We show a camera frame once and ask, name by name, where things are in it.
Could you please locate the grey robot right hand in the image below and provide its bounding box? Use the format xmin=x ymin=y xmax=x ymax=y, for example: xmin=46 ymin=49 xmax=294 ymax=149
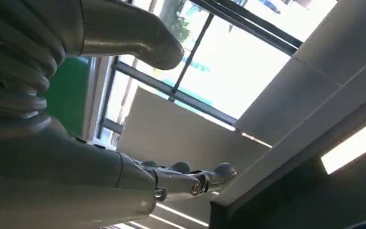
xmin=0 ymin=0 xmax=238 ymax=229

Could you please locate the dark window frame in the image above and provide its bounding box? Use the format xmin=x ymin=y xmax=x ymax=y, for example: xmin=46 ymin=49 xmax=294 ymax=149
xmin=96 ymin=0 xmax=304 ymax=140

